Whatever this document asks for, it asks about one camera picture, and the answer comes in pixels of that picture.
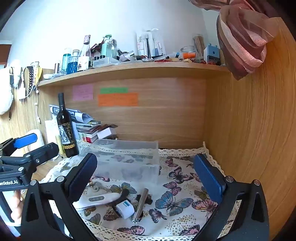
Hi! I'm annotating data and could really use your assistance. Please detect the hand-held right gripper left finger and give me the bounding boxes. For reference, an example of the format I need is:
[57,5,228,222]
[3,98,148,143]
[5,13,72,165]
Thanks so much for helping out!
[21,153,99,241]

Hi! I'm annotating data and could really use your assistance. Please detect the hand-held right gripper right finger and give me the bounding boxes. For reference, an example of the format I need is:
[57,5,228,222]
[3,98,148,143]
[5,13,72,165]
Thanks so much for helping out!
[193,153,271,241]

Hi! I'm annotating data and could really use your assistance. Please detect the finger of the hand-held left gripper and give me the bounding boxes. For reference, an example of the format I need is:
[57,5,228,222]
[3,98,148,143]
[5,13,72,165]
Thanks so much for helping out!
[0,133,38,158]
[23,142,60,168]

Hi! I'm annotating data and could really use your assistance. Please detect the bunch of keys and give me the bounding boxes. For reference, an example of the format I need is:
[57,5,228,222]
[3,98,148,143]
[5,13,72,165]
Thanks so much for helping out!
[88,181,111,193]

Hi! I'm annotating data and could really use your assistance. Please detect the white thermometer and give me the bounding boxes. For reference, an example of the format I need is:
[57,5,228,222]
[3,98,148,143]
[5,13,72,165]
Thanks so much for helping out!
[73,191,123,210]

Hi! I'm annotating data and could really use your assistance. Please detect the clear plastic storage box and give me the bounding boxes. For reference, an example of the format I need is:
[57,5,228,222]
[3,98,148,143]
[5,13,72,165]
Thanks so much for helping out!
[82,138,160,184]

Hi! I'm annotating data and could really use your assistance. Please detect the white charger cube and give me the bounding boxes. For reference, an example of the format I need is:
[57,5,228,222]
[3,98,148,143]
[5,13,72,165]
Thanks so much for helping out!
[116,199,136,219]

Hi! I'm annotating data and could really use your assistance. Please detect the metal cylinder tube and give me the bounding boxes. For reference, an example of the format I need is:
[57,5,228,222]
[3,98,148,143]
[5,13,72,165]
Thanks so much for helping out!
[131,188,148,223]

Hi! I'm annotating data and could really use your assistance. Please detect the person's left hand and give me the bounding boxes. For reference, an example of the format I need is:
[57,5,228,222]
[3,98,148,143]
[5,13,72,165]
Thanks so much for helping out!
[10,189,23,220]

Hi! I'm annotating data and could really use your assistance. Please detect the white thermos flask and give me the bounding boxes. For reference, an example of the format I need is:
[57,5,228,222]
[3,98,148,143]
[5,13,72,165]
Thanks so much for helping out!
[11,129,61,163]

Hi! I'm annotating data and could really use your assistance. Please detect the yellow tube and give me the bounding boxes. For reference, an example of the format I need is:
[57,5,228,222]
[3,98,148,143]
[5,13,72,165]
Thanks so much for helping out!
[56,136,65,154]

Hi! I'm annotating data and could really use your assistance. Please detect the white note paper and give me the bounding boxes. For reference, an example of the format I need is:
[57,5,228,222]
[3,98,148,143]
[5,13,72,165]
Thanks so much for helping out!
[45,120,60,145]

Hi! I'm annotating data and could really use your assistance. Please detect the dark wine bottle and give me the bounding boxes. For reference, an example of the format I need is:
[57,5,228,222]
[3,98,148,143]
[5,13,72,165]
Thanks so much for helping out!
[57,93,80,158]

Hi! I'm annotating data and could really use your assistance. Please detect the butterfly print cloth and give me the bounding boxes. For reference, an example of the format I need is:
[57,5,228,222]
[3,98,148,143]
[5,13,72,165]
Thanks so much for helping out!
[40,141,241,241]

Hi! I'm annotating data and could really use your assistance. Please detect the stack of books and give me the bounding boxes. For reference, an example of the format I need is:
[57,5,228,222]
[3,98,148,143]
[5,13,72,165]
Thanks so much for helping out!
[76,123,102,143]

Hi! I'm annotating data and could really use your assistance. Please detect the rolled printed papers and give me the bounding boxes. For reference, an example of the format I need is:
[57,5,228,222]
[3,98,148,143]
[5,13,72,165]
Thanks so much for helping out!
[49,105,101,123]

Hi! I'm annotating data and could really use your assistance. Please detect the small white box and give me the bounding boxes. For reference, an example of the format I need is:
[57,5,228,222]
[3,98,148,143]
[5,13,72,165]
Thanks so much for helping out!
[97,127,117,139]

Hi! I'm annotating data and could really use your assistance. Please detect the white fluffy cloth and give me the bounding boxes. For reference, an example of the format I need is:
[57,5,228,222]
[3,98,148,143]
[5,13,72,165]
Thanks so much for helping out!
[0,60,22,115]

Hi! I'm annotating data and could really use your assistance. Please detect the yellow hanging pouch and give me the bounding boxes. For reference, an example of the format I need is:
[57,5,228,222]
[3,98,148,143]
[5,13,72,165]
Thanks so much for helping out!
[32,66,43,91]

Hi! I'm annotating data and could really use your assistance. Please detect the pink sticky note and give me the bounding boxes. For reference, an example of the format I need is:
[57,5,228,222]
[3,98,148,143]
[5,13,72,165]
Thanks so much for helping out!
[72,85,94,101]

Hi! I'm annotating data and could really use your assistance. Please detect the orange sticky note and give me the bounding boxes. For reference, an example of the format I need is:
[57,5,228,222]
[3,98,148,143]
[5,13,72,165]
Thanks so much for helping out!
[98,93,139,107]

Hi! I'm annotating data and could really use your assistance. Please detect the tall teal bottle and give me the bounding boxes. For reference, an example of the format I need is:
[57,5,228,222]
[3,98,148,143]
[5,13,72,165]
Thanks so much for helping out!
[62,48,72,74]

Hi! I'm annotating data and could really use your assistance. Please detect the cut glass blue bottle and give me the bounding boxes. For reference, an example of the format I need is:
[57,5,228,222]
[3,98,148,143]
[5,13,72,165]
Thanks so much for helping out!
[67,49,80,75]

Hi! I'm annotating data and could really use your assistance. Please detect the green sticky note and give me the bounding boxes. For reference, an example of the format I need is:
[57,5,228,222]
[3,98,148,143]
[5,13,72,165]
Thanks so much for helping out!
[100,87,128,94]

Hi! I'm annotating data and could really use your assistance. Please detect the clear bottle with label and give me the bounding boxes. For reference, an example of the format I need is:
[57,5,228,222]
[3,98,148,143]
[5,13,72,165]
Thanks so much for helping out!
[77,35,91,70]

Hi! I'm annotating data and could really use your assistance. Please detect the clear plastic tray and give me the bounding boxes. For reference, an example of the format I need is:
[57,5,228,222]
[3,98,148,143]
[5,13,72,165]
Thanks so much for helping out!
[92,57,121,68]

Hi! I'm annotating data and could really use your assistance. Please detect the green pump bottle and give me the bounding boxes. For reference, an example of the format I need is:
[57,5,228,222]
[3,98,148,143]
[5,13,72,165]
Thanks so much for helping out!
[101,34,111,59]

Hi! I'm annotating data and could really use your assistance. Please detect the wooden shelf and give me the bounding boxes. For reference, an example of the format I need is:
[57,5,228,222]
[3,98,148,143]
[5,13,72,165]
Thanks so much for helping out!
[37,61,232,87]

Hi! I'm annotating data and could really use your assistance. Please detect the clear round glass bottle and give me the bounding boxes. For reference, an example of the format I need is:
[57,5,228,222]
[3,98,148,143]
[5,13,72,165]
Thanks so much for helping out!
[107,38,117,59]

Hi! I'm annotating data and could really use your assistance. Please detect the blue pencil sharpener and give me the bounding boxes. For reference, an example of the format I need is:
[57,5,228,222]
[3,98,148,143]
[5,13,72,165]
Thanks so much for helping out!
[203,44,220,65]

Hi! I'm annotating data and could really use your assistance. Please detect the jar of wooden sticks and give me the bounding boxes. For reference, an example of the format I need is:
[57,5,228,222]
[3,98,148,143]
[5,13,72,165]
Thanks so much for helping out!
[193,34,205,58]

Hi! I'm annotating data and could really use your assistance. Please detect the pink striped curtain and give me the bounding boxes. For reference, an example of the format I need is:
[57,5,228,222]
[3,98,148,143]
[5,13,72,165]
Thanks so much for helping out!
[188,0,287,80]

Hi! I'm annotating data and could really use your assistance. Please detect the packaged brush set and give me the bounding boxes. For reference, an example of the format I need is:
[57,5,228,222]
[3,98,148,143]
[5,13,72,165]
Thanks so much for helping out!
[136,29,166,58]

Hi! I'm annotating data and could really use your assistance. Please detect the white cable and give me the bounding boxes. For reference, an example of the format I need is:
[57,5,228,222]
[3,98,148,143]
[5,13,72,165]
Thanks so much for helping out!
[35,90,41,123]

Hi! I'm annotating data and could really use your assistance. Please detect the black beaded strap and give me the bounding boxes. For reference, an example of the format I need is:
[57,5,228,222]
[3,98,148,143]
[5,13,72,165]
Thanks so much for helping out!
[27,66,35,96]

